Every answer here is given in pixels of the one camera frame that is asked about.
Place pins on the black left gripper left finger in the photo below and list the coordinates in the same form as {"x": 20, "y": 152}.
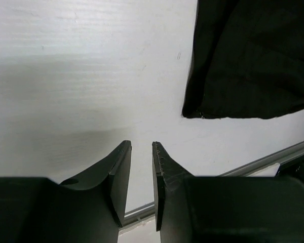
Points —
{"x": 87, "y": 207}

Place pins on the aluminium table edge rail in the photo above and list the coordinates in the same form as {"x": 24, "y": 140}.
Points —
{"x": 282, "y": 157}

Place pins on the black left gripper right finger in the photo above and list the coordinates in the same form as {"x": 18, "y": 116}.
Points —
{"x": 227, "y": 208}

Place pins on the black pleated skirt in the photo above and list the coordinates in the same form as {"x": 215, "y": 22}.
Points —
{"x": 248, "y": 60}

